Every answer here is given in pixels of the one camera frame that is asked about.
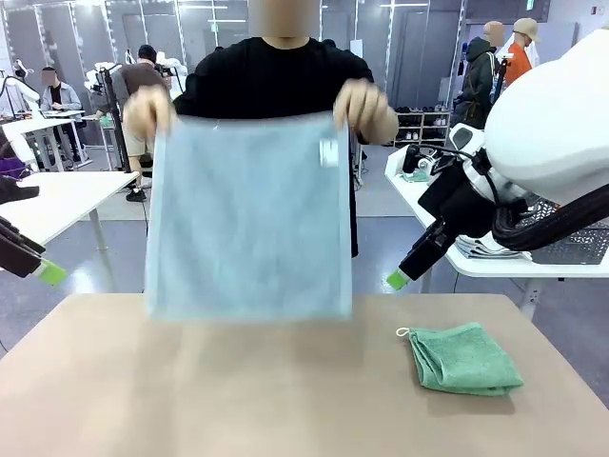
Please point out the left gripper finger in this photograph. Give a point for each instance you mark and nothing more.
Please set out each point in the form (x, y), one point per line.
(45, 273)
(21, 235)

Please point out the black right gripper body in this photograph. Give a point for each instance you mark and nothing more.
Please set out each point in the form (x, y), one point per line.
(459, 204)

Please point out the green terry towel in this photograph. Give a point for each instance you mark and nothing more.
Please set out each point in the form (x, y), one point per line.
(466, 362)

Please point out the light blue towel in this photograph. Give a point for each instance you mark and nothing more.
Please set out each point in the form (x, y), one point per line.
(247, 214)

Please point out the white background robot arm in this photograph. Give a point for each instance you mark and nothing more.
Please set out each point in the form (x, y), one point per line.
(171, 66)
(14, 88)

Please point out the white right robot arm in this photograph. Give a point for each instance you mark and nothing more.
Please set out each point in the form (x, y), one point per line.
(547, 114)

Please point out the dark grey plastic basket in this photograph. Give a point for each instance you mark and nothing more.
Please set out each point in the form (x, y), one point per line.
(580, 243)

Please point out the person's left hand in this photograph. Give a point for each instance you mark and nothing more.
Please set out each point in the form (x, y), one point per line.
(366, 109)

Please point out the person's right hand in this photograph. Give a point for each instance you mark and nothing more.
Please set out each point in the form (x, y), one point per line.
(150, 112)

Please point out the black cloth item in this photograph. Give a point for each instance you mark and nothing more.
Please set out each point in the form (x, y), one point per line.
(16, 189)

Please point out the mint green cloth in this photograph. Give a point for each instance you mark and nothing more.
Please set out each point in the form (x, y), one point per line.
(416, 177)

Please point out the grey white cloth stack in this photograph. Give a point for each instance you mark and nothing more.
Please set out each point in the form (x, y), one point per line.
(485, 248)

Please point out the white table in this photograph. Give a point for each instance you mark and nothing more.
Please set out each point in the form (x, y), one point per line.
(476, 269)
(62, 200)

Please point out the purple bag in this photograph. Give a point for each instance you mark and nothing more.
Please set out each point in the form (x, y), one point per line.
(10, 166)

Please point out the white shoe rack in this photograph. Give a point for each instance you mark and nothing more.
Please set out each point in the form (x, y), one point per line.
(423, 126)

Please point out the white work desk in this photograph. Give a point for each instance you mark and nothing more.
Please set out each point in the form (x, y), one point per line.
(43, 126)

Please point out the seated person grey shirt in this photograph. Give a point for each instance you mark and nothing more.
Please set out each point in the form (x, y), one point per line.
(59, 97)

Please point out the mannequin with orange shirt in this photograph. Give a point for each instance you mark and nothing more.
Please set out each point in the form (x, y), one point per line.
(519, 59)

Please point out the man in brown jacket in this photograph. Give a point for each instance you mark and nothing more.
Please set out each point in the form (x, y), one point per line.
(135, 76)

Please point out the person in black t-shirt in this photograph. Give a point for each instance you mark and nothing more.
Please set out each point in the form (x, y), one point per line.
(266, 76)

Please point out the right arm wrist camera box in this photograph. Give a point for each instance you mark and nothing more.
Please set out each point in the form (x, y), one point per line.
(418, 162)

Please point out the black camera pole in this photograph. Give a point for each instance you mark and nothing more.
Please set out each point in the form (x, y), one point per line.
(499, 78)

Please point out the black camera tripod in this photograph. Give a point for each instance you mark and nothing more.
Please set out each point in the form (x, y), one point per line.
(114, 124)

